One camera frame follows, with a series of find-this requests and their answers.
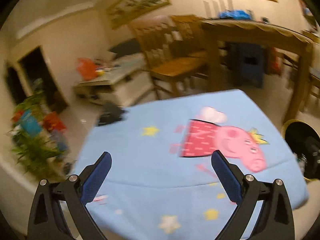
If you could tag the red hanging plant card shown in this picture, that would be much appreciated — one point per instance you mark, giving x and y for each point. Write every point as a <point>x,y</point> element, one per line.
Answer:
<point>53,125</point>

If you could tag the wooden dining chair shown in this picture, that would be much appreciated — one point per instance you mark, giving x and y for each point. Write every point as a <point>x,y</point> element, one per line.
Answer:
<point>313,77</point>
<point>186,32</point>
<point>165,62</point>

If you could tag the pale low coffee table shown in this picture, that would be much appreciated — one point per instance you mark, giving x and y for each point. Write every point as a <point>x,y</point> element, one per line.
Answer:
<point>117,80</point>

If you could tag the green potted plant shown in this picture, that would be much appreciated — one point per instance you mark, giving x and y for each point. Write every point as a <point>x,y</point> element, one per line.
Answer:
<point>32,150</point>

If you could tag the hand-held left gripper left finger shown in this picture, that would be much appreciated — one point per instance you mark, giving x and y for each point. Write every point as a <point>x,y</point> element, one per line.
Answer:
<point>96,180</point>

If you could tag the wooden dining table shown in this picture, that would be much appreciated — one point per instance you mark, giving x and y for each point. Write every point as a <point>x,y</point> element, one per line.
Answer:
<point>252,31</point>

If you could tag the dark flat object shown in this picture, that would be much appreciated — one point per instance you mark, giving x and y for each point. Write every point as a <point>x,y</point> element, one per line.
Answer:
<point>125,46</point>

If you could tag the blue plastic stool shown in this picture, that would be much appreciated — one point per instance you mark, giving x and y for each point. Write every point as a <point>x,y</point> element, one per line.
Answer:
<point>251,65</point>

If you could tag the gold framed landscape painting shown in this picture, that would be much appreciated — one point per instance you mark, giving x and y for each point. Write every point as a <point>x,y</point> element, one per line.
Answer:
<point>138,2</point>

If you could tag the black gold-rimmed trash can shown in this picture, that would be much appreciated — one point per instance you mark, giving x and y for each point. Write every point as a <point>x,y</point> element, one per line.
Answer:
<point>292,135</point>

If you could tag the blue hanging plant card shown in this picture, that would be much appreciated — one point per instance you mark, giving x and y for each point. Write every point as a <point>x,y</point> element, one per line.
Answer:
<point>30,125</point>

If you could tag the orange plastic bag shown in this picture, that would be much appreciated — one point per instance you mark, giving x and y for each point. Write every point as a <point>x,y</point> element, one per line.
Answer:
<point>86,68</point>

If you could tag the blue cartoon printed blanket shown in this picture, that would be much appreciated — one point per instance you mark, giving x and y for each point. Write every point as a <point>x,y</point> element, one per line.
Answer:
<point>155,160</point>

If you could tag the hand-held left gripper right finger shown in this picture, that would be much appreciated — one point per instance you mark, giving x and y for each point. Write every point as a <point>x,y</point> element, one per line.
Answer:
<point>226,177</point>

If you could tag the blue cloth bundle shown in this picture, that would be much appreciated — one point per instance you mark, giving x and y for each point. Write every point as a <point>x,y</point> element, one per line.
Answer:
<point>235,14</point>

